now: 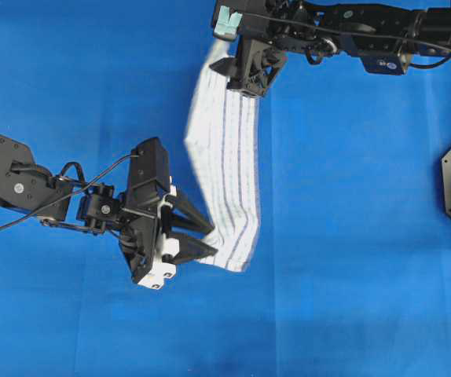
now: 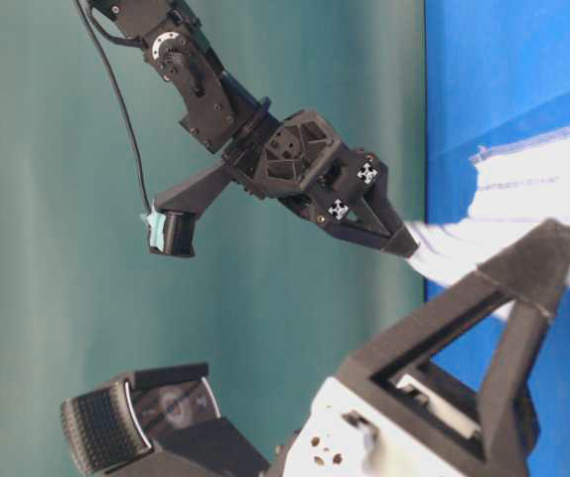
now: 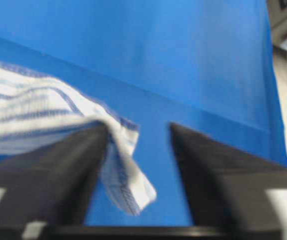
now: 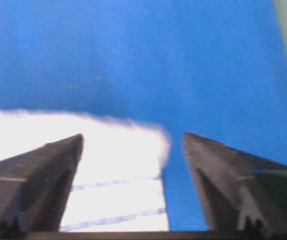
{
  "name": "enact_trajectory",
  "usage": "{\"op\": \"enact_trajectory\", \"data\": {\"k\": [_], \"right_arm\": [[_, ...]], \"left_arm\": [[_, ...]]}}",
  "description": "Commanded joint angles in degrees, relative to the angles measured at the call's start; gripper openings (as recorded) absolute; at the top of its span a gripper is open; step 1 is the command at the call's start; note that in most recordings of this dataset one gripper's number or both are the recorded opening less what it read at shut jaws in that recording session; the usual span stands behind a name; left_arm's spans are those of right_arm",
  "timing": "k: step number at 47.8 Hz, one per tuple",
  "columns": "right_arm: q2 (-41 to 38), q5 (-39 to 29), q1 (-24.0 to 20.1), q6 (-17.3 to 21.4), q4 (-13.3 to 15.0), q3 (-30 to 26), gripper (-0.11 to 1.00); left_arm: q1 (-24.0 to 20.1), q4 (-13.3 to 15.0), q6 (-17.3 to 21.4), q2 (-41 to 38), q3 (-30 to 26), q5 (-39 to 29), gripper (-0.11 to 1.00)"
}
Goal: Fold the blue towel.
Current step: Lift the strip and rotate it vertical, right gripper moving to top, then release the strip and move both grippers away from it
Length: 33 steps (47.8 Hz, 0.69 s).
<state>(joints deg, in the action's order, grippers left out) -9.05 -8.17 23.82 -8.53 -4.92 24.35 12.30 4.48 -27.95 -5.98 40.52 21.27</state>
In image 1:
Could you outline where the blue table cloth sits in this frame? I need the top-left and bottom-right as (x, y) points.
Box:
(0, 1), (451, 376)

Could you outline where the white blue striped towel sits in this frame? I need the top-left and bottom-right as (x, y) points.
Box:
(184, 40), (261, 273)

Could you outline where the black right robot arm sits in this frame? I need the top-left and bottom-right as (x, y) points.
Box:
(210, 1), (451, 98)

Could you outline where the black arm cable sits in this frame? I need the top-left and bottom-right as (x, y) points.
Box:
(240, 11), (451, 70)
(0, 153), (140, 238)

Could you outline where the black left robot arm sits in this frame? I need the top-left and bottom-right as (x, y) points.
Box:
(0, 134), (218, 290)

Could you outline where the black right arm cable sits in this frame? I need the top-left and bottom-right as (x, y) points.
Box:
(240, 11), (451, 70)

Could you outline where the teal tape piece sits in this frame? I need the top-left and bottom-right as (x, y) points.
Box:
(213, 5), (243, 42)

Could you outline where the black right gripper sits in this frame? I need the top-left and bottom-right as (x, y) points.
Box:
(209, 37), (287, 98)

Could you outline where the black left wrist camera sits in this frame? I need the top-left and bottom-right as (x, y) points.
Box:
(125, 137), (171, 210)

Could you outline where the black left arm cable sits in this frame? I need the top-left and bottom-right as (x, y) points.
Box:
(0, 153), (140, 238)

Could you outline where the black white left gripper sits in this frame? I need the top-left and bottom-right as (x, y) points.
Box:
(119, 186), (218, 290)

